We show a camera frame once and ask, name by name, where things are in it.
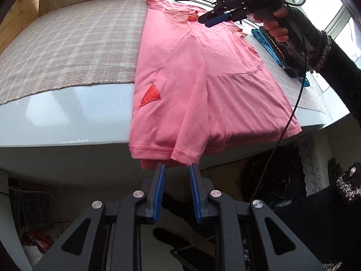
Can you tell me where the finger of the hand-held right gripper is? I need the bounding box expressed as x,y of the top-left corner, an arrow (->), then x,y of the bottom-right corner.
210,4 -> 244,15
198,8 -> 249,28

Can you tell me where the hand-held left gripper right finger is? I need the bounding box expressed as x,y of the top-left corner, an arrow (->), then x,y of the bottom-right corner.
190,163 -> 325,271

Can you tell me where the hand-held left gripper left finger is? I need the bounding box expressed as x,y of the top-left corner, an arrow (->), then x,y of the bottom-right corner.
33,163 -> 166,271

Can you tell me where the pink t-shirt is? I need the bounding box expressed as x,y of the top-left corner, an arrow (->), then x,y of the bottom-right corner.
128,0 -> 303,171

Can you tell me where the person's right forearm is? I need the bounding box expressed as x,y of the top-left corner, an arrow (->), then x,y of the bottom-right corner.
282,4 -> 361,125

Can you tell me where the stack of folded dark clothes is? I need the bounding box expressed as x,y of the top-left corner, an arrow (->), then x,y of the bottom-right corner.
251,28 -> 311,86

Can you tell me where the person's right hand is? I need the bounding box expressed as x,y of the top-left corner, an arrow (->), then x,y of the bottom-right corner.
252,5 -> 291,44

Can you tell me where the black folded garment yellow trim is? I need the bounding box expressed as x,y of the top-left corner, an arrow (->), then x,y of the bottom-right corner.
259,27 -> 308,78

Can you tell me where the white lace cloth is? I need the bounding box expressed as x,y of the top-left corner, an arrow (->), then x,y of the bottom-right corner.
298,140 -> 326,196

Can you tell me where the red white plastic bag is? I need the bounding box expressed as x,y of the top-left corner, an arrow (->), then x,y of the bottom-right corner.
21,229 -> 55,262

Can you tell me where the person's torso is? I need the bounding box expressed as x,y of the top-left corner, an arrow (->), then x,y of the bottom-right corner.
272,157 -> 361,271

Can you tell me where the pink plaid mat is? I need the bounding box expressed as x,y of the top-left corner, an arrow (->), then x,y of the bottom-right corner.
0,0 -> 328,113

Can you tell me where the pine wood panel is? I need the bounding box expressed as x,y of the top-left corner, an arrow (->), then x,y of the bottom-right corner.
0,0 -> 43,51

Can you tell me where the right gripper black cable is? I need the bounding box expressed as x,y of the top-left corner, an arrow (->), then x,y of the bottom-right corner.
250,0 -> 308,204

